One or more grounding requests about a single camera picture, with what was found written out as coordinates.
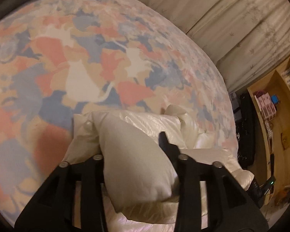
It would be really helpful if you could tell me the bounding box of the pastel cat pattern bedspread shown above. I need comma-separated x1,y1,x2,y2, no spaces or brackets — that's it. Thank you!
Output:
0,0,238,225

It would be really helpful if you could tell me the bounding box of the cream patterned curtain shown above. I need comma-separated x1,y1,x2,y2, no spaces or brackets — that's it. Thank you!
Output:
139,0,290,91

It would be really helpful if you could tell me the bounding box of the pink drawer box stack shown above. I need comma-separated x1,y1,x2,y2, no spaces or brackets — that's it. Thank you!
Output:
253,91,277,121

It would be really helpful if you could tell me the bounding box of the black white patterned garment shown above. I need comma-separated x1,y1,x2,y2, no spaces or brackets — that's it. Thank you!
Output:
233,92,256,169

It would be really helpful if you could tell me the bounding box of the white shiny puffer jacket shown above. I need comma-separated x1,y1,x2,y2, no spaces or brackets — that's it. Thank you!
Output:
64,105,254,231

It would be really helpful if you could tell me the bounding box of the small blue object on boxes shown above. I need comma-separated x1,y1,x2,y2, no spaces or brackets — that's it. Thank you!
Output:
271,95,280,105

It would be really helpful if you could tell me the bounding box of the wooden shelf desk unit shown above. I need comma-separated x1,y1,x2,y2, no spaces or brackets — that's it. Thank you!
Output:
248,56,290,203

